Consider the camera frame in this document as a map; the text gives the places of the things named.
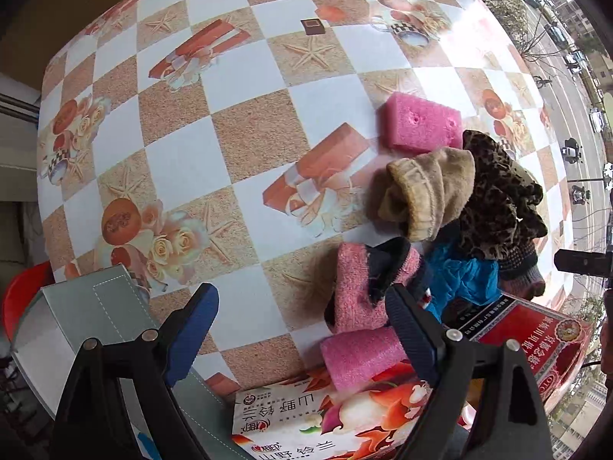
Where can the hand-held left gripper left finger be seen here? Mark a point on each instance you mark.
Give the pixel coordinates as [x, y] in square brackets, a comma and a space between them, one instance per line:
[191, 340]

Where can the red plastic chair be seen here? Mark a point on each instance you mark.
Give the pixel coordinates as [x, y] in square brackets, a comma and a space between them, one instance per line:
[24, 297]

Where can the beige fleece sock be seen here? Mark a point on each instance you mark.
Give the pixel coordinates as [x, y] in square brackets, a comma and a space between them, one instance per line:
[431, 191]

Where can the pink foam sponge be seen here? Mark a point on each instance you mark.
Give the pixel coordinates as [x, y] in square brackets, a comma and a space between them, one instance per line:
[359, 359]
[421, 124]

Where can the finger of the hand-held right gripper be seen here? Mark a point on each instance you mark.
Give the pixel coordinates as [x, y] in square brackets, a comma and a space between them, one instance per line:
[582, 262]

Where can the leopard print scarf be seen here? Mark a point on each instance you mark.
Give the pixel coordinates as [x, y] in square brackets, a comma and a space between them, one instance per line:
[493, 201]

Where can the checkered printed tablecloth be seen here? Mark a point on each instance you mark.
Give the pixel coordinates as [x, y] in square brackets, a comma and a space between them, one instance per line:
[230, 86]

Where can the dark striped sock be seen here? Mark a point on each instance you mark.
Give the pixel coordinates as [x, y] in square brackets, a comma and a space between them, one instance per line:
[522, 268]

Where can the grey storage box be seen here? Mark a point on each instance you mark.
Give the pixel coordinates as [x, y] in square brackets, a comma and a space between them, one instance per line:
[72, 316]

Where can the red patterned cardboard box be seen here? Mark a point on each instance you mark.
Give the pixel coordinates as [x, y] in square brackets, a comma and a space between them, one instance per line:
[527, 340]

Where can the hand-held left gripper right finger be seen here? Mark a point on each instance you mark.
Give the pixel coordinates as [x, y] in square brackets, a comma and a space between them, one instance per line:
[412, 340]

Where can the floral printed tissue box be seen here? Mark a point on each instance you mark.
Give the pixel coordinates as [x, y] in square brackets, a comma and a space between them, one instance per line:
[297, 417]

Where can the pink fuzzy sock navy trim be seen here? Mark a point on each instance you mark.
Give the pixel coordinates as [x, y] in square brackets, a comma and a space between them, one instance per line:
[354, 292]

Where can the blue crumpled cloth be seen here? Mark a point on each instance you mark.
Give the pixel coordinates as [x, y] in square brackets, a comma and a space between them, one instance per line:
[459, 273]

